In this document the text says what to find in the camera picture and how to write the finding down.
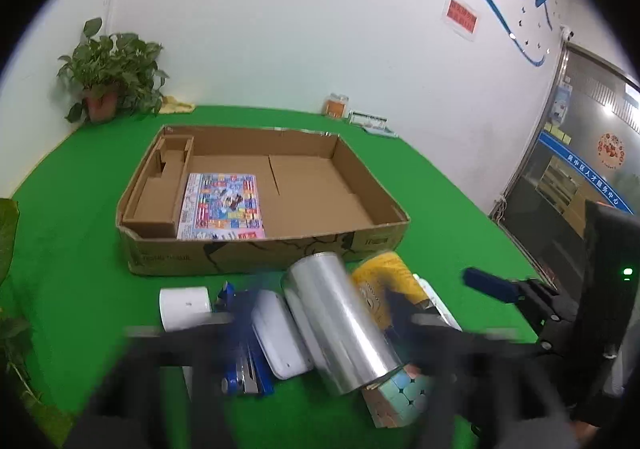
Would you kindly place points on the silver foil roll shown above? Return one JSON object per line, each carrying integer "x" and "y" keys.
{"x": 340, "y": 324}

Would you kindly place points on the pastel puzzle cube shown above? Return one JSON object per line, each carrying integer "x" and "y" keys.
{"x": 400, "y": 399}

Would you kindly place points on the yellow cloth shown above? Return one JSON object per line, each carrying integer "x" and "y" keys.
{"x": 176, "y": 105}

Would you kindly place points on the white paper roll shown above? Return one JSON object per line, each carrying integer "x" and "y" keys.
{"x": 184, "y": 308}

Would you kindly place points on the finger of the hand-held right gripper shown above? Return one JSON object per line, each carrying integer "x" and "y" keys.
{"x": 492, "y": 285}

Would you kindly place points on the blue stapler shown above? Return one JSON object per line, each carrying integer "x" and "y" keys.
{"x": 247, "y": 374}

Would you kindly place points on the colourful puzzle box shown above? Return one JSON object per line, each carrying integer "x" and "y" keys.
{"x": 222, "y": 205}

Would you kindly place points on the potted green plant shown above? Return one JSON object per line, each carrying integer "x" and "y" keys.
{"x": 112, "y": 71}

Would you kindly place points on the orange jar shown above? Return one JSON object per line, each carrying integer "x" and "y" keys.
{"x": 335, "y": 106}

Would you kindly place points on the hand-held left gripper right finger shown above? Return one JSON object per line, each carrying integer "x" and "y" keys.
{"x": 450, "y": 333}

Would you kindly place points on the white rounded case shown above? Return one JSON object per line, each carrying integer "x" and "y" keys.
{"x": 280, "y": 334}

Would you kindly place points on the red wall notice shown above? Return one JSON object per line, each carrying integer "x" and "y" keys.
{"x": 461, "y": 15}

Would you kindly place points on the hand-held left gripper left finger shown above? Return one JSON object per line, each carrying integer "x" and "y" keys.
{"x": 200, "y": 335}

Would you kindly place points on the green leafy plant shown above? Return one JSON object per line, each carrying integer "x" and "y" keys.
{"x": 10, "y": 279}

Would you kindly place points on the green table cover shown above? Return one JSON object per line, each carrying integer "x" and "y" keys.
{"x": 75, "y": 239}

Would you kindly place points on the glass door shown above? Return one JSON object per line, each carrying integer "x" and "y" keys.
{"x": 575, "y": 169}

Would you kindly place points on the cardboard box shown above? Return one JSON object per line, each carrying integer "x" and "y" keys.
{"x": 260, "y": 209}

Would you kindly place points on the yellow tape roll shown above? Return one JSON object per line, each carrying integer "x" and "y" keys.
{"x": 380, "y": 281}

